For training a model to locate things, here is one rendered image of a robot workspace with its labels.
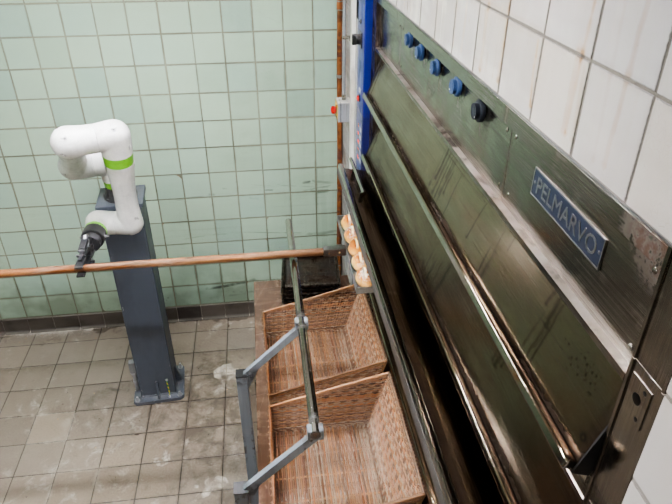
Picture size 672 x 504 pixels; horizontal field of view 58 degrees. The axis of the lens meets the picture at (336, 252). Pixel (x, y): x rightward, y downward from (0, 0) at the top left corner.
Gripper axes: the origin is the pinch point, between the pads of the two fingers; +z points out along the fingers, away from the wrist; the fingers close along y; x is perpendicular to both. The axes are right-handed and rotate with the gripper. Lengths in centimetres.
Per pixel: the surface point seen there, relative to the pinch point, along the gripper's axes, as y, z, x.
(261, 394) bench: 61, 14, -64
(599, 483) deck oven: -52, 152, -116
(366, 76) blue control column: -57, -37, -115
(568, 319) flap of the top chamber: -66, 131, -118
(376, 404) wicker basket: 50, 37, -109
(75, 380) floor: 120, -70, 44
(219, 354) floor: 120, -81, -37
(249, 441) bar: 57, 42, -59
